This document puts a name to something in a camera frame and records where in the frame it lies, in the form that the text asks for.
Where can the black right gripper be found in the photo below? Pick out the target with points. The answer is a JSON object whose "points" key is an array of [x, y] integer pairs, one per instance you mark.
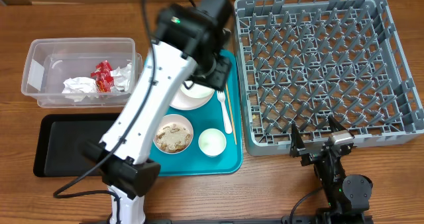
{"points": [[299, 144]]}

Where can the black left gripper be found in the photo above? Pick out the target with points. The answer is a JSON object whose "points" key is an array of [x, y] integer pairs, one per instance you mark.
{"points": [[219, 80]]}

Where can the white napkin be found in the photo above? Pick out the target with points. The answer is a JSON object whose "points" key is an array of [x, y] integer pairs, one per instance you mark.
{"points": [[121, 77]]}

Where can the red snack wrapper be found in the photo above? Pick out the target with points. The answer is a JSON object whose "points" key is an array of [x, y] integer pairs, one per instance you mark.
{"points": [[102, 76]]}

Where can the white tissue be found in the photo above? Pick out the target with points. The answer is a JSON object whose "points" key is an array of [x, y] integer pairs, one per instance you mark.
{"points": [[79, 88]]}

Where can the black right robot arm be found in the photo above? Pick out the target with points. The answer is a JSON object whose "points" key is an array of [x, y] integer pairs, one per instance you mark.
{"points": [[347, 196]]}

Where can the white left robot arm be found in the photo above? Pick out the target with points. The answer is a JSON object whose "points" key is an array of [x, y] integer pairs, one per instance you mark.
{"points": [[185, 46]]}

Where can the grey dish rack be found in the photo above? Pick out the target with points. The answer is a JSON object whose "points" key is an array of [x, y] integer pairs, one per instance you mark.
{"points": [[301, 61]]}

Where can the wooden chopstick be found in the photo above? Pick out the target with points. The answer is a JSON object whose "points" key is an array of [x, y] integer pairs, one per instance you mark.
{"points": [[231, 113]]}

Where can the cream bowl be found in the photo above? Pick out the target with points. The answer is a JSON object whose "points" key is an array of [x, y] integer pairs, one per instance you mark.
{"points": [[196, 91]]}

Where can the white plastic fork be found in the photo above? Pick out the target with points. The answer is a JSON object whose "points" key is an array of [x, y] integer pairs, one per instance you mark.
{"points": [[226, 121]]}

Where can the pink plate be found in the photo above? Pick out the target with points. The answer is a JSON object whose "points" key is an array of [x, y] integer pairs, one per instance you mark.
{"points": [[185, 103]]}

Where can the white small cup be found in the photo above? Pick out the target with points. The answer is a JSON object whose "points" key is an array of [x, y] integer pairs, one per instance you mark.
{"points": [[212, 142]]}

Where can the bowl with food scraps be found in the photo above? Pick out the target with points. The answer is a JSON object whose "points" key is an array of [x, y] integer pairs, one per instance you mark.
{"points": [[174, 134]]}

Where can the clear plastic bin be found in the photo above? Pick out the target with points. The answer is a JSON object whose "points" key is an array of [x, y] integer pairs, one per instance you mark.
{"points": [[51, 61]]}

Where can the black tray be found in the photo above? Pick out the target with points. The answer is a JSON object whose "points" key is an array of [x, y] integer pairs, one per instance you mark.
{"points": [[58, 152]]}

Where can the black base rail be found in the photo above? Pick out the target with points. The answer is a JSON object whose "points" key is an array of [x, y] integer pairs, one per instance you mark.
{"points": [[215, 221]]}

